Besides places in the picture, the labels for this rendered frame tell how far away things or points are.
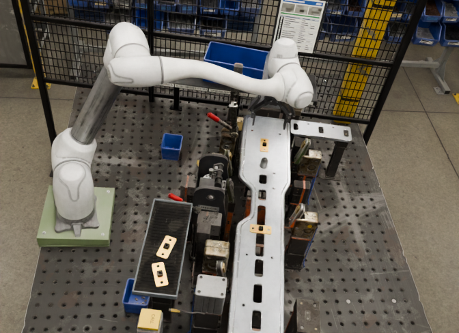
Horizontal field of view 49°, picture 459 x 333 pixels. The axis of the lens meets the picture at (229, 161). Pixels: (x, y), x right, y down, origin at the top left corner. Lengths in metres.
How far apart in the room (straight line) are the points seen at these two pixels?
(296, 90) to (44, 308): 1.27
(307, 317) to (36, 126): 2.64
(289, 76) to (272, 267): 0.69
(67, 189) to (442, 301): 2.24
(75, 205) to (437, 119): 3.17
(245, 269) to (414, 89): 3.17
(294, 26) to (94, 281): 1.48
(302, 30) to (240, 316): 1.42
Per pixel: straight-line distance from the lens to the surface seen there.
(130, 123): 2.77
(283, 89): 1.81
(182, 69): 1.83
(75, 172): 2.10
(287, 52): 1.91
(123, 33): 1.92
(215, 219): 1.87
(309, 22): 2.53
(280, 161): 2.22
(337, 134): 2.42
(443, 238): 3.60
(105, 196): 2.37
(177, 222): 1.75
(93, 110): 2.09
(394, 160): 3.94
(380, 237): 2.48
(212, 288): 1.68
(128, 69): 1.79
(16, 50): 4.11
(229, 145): 2.25
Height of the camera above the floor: 2.57
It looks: 46 degrees down
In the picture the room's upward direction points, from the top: 8 degrees clockwise
